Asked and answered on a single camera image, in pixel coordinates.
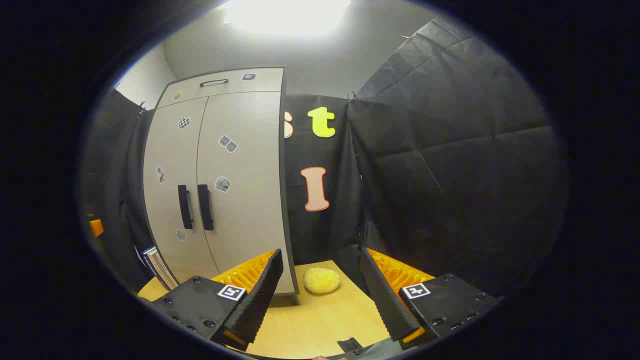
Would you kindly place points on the stack of books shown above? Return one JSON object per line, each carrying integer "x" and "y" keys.
{"x": 159, "y": 267}

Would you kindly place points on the grey cabinet drawer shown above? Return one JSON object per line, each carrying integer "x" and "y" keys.
{"x": 260, "y": 82}

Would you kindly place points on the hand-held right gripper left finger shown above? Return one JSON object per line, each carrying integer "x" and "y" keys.
{"x": 260, "y": 300}

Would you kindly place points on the yellow fluffy sponge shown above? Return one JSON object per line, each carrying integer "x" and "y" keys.
{"x": 321, "y": 281}

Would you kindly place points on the checkered-sticker grey cabinet door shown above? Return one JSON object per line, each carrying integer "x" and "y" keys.
{"x": 167, "y": 210}

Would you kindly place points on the grey double-door shoe cabinet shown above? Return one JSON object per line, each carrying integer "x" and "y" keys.
{"x": 283, "y": 150}

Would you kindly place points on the box-sticker grey cabinet door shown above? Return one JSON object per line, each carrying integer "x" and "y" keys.
{"x": 250, "y": 165}

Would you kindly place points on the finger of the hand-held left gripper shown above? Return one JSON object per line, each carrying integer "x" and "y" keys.
{"x": 96, "y": 227}

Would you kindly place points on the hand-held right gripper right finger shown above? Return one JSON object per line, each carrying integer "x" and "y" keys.
{"x": 385, "y": 300}

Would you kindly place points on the ceiling light panel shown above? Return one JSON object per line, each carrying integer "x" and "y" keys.
{"x": 287, "y": 15}

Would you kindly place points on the black backdrop cloth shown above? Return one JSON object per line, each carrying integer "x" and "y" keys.
{"x": 450, "y": 175}
{"x": 115, "y": 175}

